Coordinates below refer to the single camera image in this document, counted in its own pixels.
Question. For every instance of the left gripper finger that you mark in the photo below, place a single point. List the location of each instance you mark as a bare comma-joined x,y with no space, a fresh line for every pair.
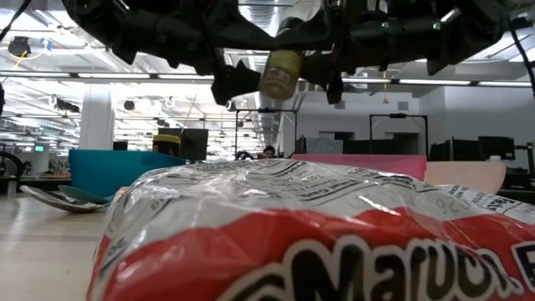
234,83
255,38

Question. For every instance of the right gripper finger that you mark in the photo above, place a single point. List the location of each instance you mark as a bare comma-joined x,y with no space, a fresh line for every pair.
317,41
326,67

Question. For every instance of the clear herb spice jar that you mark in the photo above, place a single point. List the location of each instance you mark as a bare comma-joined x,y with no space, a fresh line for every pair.
280,71

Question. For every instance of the brown yellow-lid spice jar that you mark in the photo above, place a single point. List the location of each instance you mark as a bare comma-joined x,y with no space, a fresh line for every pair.
166,140

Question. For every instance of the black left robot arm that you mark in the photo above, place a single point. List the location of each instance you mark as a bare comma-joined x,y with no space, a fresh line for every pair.
125,25

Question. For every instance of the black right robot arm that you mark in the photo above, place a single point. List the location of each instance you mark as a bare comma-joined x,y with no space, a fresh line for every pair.
472,29

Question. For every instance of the large black background monitor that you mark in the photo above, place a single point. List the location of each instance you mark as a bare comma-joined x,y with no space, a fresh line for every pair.
194,144

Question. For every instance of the long LED light bar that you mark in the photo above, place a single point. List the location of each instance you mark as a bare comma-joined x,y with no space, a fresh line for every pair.
434,82

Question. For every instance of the person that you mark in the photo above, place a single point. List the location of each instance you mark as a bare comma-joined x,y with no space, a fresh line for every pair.
269,151

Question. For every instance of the red plastic bin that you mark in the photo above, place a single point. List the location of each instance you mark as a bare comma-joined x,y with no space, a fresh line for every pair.
376,165

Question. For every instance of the white pillar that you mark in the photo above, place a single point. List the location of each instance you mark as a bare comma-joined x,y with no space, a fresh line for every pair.
96,117

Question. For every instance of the blue plastic bin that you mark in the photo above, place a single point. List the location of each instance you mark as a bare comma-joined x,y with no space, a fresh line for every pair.
104,173

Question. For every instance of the red white ramen packet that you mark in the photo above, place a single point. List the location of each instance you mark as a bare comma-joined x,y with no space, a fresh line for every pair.
292,242

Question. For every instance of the black ceiling device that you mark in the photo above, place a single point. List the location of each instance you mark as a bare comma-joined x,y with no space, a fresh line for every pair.
18,46

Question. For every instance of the silver metal spoon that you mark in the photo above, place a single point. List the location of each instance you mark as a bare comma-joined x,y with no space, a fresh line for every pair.
46,200

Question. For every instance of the black background stand frame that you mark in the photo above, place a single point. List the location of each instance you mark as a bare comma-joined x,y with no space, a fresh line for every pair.
399,115
271,111

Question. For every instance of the ribbed silver air duct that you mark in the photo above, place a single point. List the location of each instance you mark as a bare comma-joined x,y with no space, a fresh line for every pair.
267,121

